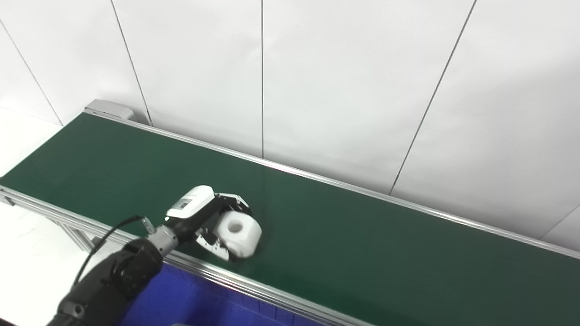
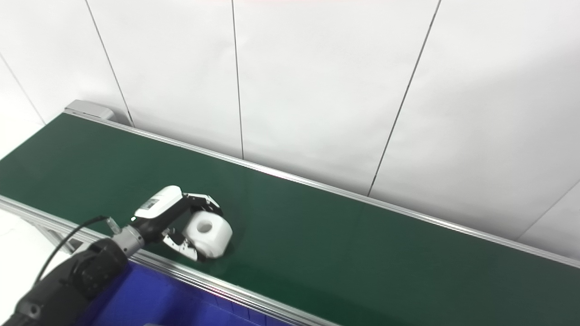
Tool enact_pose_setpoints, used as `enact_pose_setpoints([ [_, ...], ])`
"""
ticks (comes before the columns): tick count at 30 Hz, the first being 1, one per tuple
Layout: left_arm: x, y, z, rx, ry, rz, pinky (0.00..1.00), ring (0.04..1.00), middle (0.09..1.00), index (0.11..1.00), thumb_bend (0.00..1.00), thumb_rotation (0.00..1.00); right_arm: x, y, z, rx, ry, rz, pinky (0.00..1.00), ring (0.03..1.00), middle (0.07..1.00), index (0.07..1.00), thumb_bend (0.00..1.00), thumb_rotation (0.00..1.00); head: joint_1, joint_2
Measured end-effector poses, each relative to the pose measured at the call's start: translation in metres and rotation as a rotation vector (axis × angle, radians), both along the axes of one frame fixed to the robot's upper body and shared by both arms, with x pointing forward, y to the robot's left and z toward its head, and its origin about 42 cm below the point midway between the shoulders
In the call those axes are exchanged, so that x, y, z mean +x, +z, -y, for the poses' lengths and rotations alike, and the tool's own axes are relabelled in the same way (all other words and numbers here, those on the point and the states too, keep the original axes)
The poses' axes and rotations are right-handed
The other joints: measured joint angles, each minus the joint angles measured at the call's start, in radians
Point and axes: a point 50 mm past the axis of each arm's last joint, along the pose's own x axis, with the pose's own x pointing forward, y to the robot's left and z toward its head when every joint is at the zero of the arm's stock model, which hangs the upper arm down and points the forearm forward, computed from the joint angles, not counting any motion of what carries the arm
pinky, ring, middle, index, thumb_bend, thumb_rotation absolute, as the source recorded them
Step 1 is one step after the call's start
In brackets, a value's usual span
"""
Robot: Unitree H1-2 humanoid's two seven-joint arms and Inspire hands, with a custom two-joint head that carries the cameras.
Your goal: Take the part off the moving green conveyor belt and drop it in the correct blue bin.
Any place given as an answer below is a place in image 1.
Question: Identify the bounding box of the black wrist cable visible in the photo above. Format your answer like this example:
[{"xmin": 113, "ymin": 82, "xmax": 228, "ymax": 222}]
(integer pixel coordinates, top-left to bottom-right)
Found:
[{"xmin": 70, "ymin": 215, "xmax": 155, "ymax": 291}]

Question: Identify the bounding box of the green conveyor belt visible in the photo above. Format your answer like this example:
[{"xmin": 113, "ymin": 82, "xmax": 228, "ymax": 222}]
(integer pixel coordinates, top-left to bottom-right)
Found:
[
  {"xmin": 0, "ymin": 99, "xmax": 580, "ymax": 326},
  {"xmin": 0, "ymin": 112, "xmax": 580, "ymax": 326}
]

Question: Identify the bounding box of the blue plastic bin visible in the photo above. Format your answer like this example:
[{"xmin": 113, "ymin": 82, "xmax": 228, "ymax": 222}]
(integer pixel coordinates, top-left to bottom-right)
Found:
[{"xmin": 117, "ymin": 262, "xmax": 328, "ymax": 326}]

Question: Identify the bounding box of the white toilet paper roll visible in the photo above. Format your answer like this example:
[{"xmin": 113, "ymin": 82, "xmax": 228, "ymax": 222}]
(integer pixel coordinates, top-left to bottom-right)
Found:
[{"xmin": 213, "ymin": 211, "xmax": 263, "ymax": 259}]

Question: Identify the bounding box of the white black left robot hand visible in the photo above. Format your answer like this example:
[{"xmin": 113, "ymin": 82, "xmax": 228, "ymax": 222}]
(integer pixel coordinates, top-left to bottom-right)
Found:
[{"xmin": 164, "ymin": 184, "xmax": 253, "ymax": 262}]

